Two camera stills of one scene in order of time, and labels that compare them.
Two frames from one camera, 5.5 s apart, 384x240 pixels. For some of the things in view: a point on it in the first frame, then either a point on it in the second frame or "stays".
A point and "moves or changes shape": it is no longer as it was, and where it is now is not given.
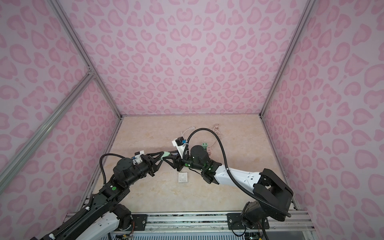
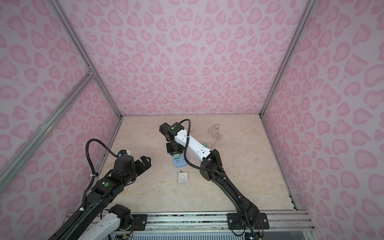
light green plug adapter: [165, 154] moves or changes shape
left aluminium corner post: [75, 40] stays
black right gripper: [180, 162] to [175, 150]
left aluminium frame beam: [9, 173] stays
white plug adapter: [182, 177] stays
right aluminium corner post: [308, 9] stays
